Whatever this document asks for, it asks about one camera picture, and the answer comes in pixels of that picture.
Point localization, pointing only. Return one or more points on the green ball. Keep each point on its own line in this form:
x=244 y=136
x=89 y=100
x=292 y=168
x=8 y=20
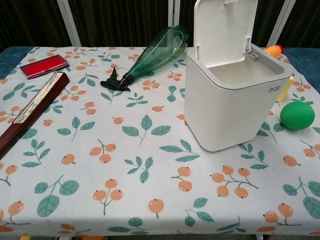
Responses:
x=297 y=116

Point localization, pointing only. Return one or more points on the white square container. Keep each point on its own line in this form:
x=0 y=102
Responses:
x=225 y=112

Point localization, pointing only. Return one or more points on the fruit and leaf print tablecloth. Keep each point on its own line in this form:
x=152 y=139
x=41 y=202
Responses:
x=125 y=175

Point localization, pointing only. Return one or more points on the green spray bottle black trigger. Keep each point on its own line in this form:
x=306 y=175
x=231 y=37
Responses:
x=155 y=55

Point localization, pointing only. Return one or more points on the dark red folded fan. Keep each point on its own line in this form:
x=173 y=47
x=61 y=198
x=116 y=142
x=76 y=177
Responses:
x=37 y=100

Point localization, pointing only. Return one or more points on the yellow sticky note pad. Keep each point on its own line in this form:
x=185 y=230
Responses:
x=285 y=91

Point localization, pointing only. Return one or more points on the red flat rectangular case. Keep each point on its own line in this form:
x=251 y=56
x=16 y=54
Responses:
x=43 y=66

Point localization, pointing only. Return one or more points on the orange rubber chicken toy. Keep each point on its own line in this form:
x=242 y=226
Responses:
x=272 y=51

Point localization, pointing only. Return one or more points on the white partition frame post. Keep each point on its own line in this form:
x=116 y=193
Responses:
x=71 y=27
x=171 y=22
x=281 y=22

